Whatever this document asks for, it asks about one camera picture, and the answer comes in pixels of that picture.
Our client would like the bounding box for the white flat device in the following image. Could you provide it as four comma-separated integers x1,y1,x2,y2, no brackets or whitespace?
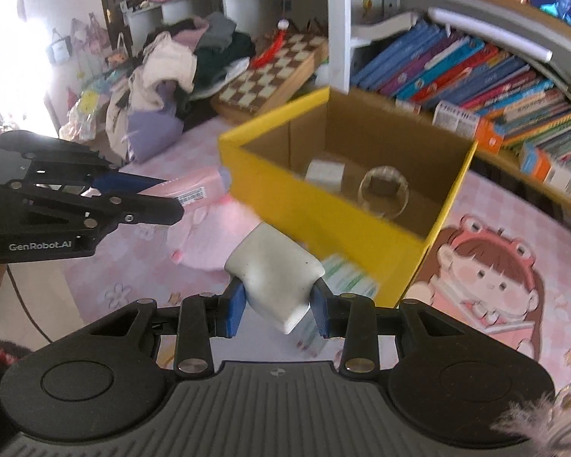
428,6,553,64

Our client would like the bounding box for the white bookshelf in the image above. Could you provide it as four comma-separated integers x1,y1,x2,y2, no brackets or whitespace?
327,0,571,229

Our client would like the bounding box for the green white packet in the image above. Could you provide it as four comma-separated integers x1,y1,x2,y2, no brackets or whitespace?
295,253,380,355

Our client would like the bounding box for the colourful plastic bag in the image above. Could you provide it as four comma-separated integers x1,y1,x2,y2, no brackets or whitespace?
59,69,129,141

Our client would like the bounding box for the pink box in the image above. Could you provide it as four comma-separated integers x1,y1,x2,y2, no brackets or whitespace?
138,166,231,208

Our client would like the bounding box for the pile of clothes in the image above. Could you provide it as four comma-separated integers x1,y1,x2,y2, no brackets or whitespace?
107,33,198,153

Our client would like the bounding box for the dark red patterned clothing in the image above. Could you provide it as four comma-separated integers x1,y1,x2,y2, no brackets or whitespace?
0,328,43,457

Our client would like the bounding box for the pale fuzzy fur trim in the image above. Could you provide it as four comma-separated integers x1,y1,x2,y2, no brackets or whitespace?
490,388,571,443

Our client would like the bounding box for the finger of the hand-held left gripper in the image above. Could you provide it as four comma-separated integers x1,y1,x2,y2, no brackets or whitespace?
8,181,185,238
0,130,172,197

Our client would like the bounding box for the pink checkered desktop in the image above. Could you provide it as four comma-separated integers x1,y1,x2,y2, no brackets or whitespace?
59,114,571,439

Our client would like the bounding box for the white side shelf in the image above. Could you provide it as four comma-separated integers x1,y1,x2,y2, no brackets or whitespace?
124,0,329,43

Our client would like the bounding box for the yellow cardboard box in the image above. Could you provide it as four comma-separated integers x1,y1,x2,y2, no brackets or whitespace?
218,86,479,308

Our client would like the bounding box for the cream white block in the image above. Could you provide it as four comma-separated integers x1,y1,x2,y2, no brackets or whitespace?
223,226,325,335

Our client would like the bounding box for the small white cube adapter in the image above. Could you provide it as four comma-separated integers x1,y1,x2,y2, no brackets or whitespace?
305,158,346,185

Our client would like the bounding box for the purple cloth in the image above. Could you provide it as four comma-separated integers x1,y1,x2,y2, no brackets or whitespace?
126,81,186,163

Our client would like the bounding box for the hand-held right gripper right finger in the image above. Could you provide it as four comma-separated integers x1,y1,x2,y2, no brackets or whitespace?
309,277,462,378

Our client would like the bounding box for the red tassel ornament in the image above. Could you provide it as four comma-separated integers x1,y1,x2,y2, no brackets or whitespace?
251,18,291,68

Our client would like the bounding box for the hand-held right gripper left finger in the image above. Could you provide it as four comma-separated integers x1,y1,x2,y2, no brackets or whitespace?
90,278,247,376

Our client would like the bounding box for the row of children's books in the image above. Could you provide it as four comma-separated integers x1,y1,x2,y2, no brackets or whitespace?
351,21,571,172

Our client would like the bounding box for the clear tape roll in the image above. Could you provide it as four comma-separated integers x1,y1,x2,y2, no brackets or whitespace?
357,165,410,220

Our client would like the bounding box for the wooden chessboard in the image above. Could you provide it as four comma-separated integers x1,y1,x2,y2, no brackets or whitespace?
212,32,329,120

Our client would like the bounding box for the orange white carton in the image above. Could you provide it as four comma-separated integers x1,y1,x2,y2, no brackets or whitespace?
520,143,571,199
432,100,505,153

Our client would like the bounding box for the black cable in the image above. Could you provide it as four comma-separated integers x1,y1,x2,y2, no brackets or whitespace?
6,267,55,344

